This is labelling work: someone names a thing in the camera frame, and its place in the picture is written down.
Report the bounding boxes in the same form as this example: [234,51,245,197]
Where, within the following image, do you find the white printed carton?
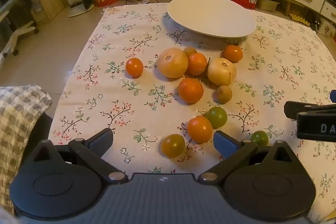
[316,21,335,37]

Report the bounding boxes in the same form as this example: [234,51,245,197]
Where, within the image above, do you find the orange tangerine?
[187,115,213,144]
[178,78,204,104]

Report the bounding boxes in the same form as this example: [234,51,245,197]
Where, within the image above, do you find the white ribbed plate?
[167,0,257,38]

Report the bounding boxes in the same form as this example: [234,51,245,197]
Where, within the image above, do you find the orange tomato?
[224,45,243,62]
[187,52,208,76]
[125,58,144,79]

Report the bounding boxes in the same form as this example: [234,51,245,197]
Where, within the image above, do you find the yellow egg cartons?
[289,10,315,26]

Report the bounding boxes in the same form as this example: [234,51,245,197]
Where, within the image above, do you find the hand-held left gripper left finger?
[26,128,129,184]

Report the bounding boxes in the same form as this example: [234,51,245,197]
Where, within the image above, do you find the clear storage box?
[259,0,280,11]

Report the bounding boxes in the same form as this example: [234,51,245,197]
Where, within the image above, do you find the white office chair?
[0,10,40,58]

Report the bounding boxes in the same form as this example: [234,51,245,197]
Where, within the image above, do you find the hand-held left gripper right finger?
[197,131,298,185]

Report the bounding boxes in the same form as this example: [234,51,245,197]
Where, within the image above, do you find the checked grey cushion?
[0,85,53,214]

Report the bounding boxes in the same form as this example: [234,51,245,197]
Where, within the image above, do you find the floral tablecloth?
[48,2,336,224]

